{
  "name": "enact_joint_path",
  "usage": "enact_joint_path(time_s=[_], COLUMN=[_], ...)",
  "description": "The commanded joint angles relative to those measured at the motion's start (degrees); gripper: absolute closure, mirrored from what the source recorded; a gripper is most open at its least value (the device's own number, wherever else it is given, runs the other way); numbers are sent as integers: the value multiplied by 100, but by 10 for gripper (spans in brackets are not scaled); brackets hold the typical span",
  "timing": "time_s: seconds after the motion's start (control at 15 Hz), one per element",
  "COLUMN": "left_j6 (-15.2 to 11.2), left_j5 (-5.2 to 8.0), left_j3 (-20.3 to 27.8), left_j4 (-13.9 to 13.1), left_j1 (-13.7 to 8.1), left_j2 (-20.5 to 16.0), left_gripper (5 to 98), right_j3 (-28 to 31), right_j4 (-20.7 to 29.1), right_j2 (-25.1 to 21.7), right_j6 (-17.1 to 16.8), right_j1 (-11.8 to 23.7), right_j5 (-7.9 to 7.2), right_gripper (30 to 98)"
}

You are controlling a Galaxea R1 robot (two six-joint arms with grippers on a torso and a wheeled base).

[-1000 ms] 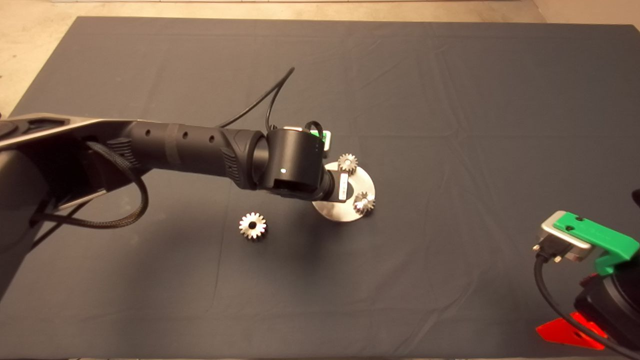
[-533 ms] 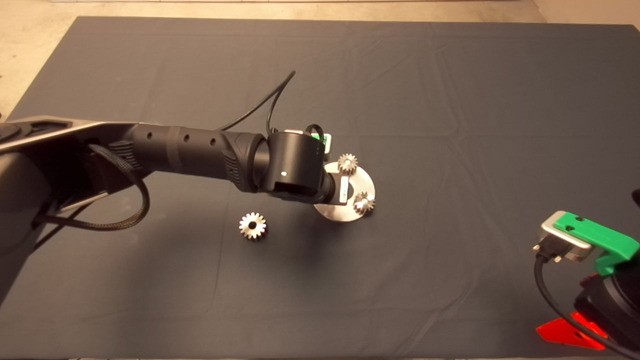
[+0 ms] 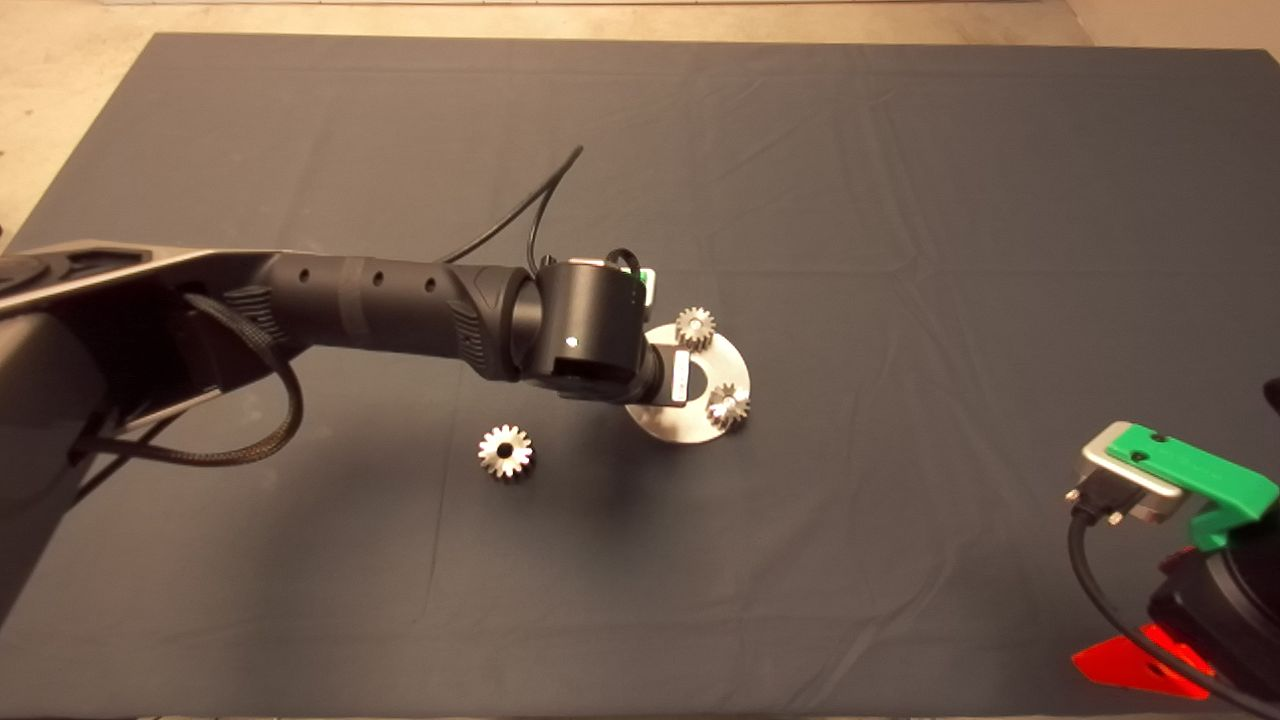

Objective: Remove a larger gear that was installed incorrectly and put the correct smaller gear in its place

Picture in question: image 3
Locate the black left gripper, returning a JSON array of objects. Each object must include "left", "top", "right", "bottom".
[{"left": 640, "top": 346, "right": 693, "bottom": 407}]

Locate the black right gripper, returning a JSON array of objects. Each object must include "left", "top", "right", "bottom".
[{"left": 1070, "top": 545, "right": 1242, "bottom": 701}]

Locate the large steel gear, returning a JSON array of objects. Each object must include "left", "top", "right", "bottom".
[{"left": 477, "top": 425, "right": 535, "bottom": 482}]

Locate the small steel gear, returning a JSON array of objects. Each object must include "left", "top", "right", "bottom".
[
  {"left": 674, "top": 306, "right": 717, "bottom": 352},
  {"left": 705, "top": 383, "right": 751, "bottom": 432}
]

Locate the round metal plate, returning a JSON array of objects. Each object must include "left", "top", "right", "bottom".
[{"left": 625, "top": 323, "right": 751, "bottom": 444}]

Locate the dark grey table cloth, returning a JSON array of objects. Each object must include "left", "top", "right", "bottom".
[{"left": 0, "top": 32, "right": 1280, "bottom": 720}]

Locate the silver right camera box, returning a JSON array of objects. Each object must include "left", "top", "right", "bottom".
[{"left": 1065, "top": 420, "right": 1193, "bottom": 526}]

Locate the green right camera mount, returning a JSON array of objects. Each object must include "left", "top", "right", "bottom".
[{"left": 1112, "top": 423, "right": 1280, "bottom": 553}]

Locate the black left camera cable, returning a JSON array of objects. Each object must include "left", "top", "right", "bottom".
[{"left": 440, "top": 145, "right": 643, "bottom": 279}]

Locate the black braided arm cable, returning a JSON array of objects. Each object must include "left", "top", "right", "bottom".
[{"left": 68, "top": 292, "right": 306, "bottom": 468}]

